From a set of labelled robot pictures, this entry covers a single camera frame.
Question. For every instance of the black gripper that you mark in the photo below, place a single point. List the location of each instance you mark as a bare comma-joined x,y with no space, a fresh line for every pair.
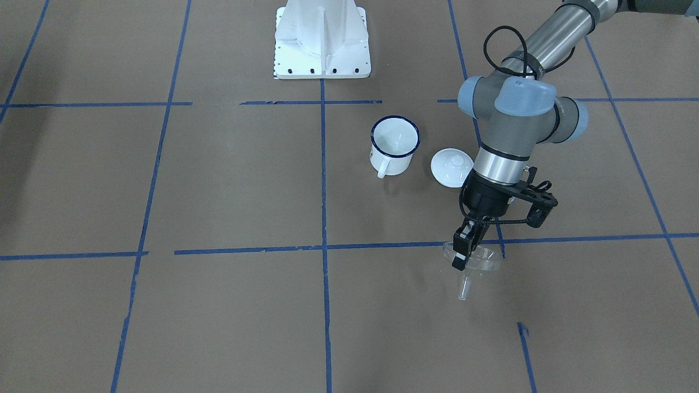
483,201

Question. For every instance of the clear plastic funnel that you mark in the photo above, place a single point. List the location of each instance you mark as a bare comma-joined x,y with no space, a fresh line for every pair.
481,261

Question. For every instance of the white mug lid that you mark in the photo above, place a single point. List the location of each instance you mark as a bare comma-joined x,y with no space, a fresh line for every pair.
451,167

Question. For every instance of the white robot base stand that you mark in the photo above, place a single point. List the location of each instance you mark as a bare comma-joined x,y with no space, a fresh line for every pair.
321,39

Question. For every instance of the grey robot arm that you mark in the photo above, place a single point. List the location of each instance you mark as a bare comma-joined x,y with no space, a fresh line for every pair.
523,111

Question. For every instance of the white enamel mug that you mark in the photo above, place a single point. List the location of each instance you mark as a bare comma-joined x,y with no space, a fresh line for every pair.
394,139

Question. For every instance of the blue tape line lengthwise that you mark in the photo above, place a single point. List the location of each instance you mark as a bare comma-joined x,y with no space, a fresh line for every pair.
325,242

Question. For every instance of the blue tape line crosswise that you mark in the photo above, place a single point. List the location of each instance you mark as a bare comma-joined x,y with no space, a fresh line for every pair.
574,239

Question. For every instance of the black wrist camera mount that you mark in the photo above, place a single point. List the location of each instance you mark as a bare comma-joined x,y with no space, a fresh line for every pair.
537,195

